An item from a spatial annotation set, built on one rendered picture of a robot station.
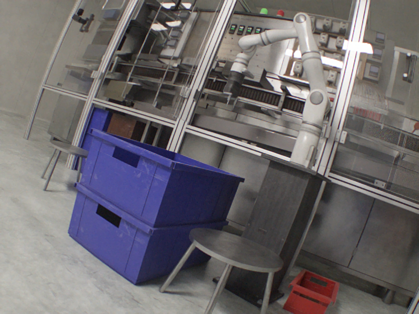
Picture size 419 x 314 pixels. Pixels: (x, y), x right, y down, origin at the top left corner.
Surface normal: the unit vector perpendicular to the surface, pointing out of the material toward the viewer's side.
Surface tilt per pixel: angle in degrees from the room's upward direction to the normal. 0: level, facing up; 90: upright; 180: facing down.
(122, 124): 90
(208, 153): 90
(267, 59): 90
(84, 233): 90
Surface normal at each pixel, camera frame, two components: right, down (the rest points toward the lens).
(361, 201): -0.45, -0.14
